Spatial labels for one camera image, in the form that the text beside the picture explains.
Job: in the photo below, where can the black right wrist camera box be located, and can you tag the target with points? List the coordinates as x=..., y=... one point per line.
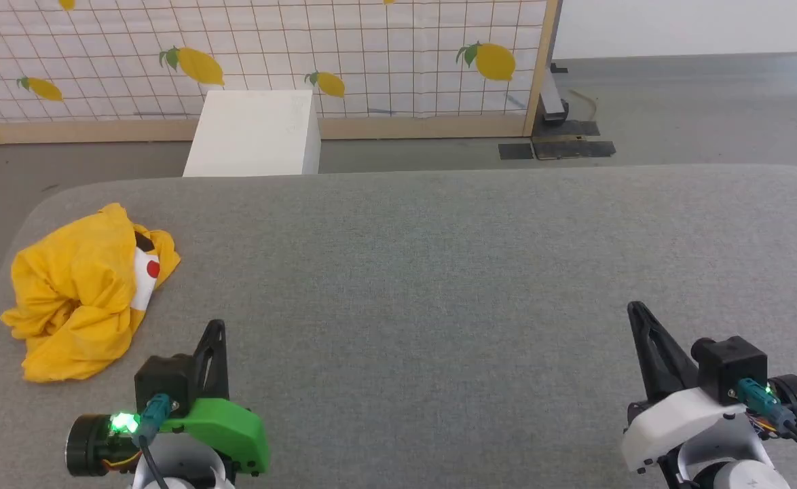
x=731, y=363

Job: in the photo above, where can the yellow cartoon face t-shirt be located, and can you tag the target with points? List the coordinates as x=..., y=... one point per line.
x=72, y=292

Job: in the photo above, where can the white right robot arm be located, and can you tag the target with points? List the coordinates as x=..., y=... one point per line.
x=738, y=468

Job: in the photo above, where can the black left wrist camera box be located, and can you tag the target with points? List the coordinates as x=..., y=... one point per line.
x=164, y=377

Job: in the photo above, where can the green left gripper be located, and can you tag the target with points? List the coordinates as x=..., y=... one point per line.
x=229, y=428

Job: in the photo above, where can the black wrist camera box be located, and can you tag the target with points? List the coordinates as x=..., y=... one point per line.
x=731, y=363
x=164, y=377

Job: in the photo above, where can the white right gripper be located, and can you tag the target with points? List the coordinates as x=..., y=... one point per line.
x=677, y=418

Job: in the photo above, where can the lemon print grid partition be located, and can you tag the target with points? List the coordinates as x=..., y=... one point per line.
x=344, y=61

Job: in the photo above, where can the white rectangular box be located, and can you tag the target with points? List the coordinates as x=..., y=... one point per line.
x=252, y=136

